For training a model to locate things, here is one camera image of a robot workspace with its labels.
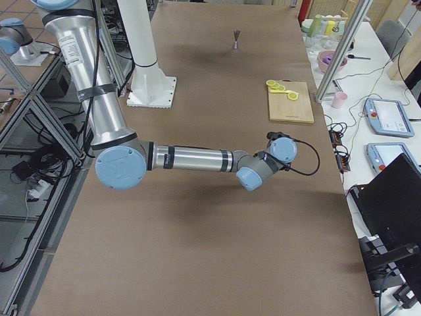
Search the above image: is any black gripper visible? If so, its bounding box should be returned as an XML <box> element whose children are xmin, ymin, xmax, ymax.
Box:
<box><xmin>266</xmin><ymin>132</ymin><xmax>291</xmax><ymax>141</ymax></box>

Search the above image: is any steel double jigger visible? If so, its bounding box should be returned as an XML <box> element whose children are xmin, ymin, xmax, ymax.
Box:
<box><xmin>233</xmin><ymin>30</ymin><xmax>241</xmax><ymax>50</ymax></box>

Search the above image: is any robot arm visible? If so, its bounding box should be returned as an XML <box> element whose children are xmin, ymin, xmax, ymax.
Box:
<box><xmin>36</xmin><ymin>1</ymin><xmax>297</xmax><ymax>191</ymax></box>

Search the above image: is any pink cup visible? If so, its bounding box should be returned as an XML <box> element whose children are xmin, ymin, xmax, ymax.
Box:
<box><xmin>331</xmin><ymin>92</ymin><xmax>348</xmax><ymax>109</ymax></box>

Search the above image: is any green tall cup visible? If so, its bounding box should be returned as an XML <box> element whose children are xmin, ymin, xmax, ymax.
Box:
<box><xmin>307</xmin><ymin>14</ymin><xmax>322</xmax><ymax>38</ymax></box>

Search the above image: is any wooden cutting board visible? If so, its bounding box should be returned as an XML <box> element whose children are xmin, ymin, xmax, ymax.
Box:
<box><xmin>266</xmin><ymin>80</ymin><xmax>314</xmax><ymax>123</ymax></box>

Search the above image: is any lemon slice beside knife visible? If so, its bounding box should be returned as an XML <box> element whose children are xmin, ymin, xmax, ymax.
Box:
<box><xmin>287</xmin><ymin>92</ymin><xmax>299</xmax><ymax>101</ymax></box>

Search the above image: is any yellow plastic knife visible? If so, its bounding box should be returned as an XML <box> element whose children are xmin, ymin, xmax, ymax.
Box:
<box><xmin>269</xmin><ymin>89</ymin><xmax>295</xmax><ymax>94</ymax></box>

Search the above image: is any end row lemon slice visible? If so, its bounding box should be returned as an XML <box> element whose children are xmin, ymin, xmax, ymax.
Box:
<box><xmin>266</xmin><ymin>80</ymin><xmax>278</xmax><ymax>87</ymax></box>

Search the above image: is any pink bowl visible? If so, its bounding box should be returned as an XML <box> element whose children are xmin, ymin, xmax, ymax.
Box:
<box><xmin>317</xmin><ymin>50</ymin><xmax>348</xmax><ymax>73</ymax></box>

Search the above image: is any purple cloth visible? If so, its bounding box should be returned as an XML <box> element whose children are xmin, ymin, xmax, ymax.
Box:
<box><xmin>322</xmin><ymin>54</ymin><xmax>334</xmax><ymax>65</ymax></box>

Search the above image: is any lower teach pendant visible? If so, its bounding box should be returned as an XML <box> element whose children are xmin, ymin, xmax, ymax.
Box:
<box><xmin>366</xmin><ymin>142</ymin><xmax>407</xmax><ymax>174</ymax></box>

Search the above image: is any teach pendant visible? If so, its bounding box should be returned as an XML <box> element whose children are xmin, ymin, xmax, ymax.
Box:
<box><xmin>366</xmin><ymin>142</ymin><xmax>407</xmax><ymax>174</ymax></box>
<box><xmin>364</xmin><ymin>98</ymin><xmax>414</xmax><ymax>138</ymax></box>

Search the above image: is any upper teach pendant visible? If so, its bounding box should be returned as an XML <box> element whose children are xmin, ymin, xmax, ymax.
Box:
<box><xmin>364</xmin><ymin>98</ymin><xmax>414</xmax><ymax>138</ymax></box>

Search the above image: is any grey office chair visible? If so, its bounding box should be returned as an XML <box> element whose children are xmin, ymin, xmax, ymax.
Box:
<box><xmin>376</xmin><ymin>20</ymin><xmax>410</xmax><ymax>59</ymax></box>

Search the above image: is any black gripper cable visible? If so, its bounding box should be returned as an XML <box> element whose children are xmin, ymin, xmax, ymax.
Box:
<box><xmin>283</xmin><ymin>138</ymin><xmax>320</xmax><ymax>176</ymax></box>

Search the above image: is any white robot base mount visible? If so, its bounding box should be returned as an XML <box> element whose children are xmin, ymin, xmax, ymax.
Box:
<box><xmin>118</xmin><ymin>0</ymin><xmax>177</xmax><ymax>109</ymax></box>

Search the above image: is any aluminium frame post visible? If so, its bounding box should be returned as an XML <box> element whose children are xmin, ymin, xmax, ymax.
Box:
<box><xmin>315</xmin><ymin>0</ymin><xmax>372</xmax><ymax>103</ymax></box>

